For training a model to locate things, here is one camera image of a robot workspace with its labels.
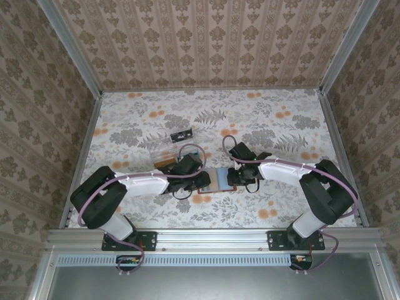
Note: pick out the brown card holder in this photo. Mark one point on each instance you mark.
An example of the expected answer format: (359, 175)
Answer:
(220, 179)

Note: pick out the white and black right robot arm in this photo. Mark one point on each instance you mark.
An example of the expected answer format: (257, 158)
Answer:
(281, 172)

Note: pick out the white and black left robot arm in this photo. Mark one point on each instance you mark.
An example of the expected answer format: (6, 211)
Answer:
(143, 184)

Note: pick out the black VIP credit card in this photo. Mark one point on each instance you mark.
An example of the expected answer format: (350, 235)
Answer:
(182, 137)

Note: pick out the clear acrylic tray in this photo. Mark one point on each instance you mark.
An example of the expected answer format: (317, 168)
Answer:
(159, 147)

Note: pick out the black controller board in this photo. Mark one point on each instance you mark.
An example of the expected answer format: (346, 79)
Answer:
(304, 264)
(125, 260)

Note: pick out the grey metal panel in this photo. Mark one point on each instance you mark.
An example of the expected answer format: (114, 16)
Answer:
(218, 284)

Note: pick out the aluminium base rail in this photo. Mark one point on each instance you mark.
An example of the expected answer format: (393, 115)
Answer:
(212, 239)

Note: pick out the aluminium table end rail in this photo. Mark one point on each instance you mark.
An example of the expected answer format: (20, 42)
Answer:
(212, 89)

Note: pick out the aluminium table side rail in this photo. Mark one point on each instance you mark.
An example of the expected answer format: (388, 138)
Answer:
(337, 140)
(87, 140)

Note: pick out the aluminium frame post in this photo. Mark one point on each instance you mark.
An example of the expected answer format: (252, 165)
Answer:
(72, 47)
(348, 47)

